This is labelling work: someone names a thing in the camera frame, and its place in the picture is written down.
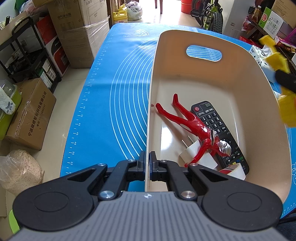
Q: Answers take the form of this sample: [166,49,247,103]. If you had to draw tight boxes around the lower stacked cardboard box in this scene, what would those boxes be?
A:
[47,0,110,69]

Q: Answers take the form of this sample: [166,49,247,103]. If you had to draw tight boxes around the red ultraman action figure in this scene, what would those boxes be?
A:
[156,93,231,167]

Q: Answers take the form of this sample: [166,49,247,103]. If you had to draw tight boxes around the yellow toy with red knob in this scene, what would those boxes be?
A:
[259,35,295,128]

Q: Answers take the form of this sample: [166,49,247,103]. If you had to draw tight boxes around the white power adapter plug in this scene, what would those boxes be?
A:
[179,135,218,170]

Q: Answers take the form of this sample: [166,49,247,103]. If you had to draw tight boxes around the white tape roll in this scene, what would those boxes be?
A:
[219,163,246,180]

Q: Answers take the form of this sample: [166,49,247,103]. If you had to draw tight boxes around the brown cardboard box on floor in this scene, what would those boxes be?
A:
[4,78,56,151]

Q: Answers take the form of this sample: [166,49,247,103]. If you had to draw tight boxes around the yellow oil jug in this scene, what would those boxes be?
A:
[113,4,128,24]

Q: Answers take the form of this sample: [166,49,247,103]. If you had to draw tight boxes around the black tv remote control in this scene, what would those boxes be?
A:
[191,101,249,175]

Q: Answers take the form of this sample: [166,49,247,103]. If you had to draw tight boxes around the green white product box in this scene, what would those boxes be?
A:
[258,7,284,39]

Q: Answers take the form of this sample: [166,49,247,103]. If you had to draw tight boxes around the white chest freezer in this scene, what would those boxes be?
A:
[219,0,255,39]

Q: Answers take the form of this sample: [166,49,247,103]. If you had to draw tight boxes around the black metal shelf cart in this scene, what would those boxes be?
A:
[1,16,61,92]

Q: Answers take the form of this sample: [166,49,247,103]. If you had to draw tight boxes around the green lidded plastic container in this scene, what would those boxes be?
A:
[0,79,22,140]

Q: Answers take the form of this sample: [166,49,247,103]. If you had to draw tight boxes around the tissue box with tissue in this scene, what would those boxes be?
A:
[249,45,276,83]

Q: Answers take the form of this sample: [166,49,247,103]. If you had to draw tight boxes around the green black bicycle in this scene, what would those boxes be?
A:
[190,0,223,34]

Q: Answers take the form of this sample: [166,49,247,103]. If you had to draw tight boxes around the beige plastic storage basket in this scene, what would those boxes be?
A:
[147,30,292,203]

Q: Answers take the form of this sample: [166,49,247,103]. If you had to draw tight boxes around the bag of grain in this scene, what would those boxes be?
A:
[1,150,44,196]

